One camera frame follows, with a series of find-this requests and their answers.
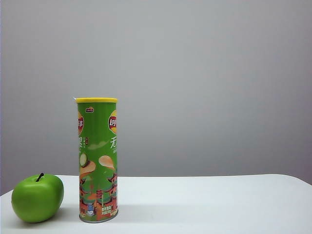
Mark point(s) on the green chips can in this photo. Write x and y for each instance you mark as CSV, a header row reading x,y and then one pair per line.
x,y
97,158

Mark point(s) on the green apple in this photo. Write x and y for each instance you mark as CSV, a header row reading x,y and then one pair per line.
x,y
36,198

